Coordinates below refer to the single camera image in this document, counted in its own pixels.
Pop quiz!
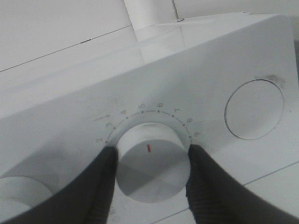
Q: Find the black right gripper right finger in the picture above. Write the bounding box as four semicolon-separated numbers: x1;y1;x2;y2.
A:
186;144;299;224

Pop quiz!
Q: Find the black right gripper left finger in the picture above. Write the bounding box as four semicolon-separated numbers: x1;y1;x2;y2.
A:
6;147;118;224

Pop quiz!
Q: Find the white upper power knob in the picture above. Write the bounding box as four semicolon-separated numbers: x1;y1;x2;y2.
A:
0;176;53;222

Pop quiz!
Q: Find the round white door button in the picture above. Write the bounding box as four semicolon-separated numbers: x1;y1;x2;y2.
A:
224;79;285;140

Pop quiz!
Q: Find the white microwave oven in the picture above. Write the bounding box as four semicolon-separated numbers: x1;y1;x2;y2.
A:
0;12;299;224

